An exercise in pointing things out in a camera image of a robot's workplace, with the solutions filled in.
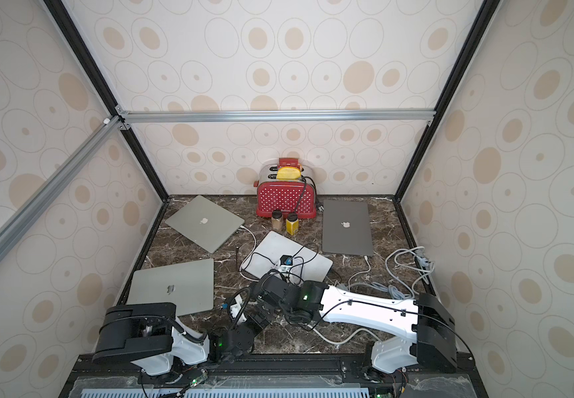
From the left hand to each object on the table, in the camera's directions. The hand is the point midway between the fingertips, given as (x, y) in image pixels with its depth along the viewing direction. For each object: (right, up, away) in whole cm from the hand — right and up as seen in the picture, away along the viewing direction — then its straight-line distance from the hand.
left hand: (277, 312), depth 81 cm
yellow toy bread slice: (+4, +50, +22) cm, 55 cm away
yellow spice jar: (+5, +29, +20) cm, 35 cm away
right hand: (-3, +6, -7) cm, 10 cm away
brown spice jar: (-1, +30, +20) cm, 36 cm away
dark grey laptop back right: (+28, +27, +26) cm, 47 cm away
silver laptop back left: (-34, +29, +29) cm, 53 cm away
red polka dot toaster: (+3, +40, +22) cm, 46 cm away
